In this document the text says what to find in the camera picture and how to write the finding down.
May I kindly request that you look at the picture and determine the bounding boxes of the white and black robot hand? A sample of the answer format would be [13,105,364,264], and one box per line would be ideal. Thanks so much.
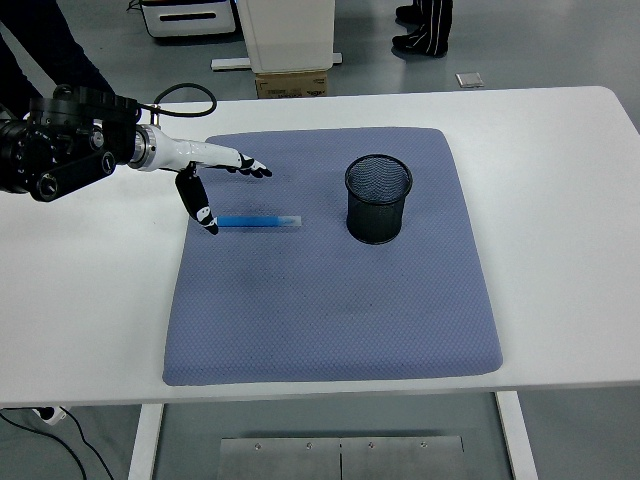
[152,130,274,237]

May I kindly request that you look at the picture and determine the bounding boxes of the blue marker with clear cap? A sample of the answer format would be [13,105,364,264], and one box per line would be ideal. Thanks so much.
[215,213,305,232]

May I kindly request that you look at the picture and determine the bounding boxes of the black mesh pen holder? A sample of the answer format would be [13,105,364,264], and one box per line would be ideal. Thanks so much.
[343,153,415,246]

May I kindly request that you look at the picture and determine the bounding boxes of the brown cardboard box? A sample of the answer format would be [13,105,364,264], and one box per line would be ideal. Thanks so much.
[254,69,330,100]

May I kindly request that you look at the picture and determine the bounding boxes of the person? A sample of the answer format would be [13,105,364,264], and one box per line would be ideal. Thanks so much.
[391,0,455,59]
[0,0,120,121]

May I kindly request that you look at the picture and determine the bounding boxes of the blue-grey textured mat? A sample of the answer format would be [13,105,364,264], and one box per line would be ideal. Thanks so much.
[161,127,504,388]

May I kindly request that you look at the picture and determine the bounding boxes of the white table leg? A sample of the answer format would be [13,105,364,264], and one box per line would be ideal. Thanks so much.
[494,390,539,480]
[126,403,166,480]

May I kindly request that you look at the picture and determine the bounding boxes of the white power strip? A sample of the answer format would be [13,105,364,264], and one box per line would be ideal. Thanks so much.
[30,405,69,428]

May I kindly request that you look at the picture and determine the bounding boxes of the grey metal plate with screws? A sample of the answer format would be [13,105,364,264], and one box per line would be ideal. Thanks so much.
[218,436,342,480]
[339,435,465,480]

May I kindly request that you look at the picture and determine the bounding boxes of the black floor cable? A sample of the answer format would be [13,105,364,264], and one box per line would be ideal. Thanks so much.
[0,407,117,480]

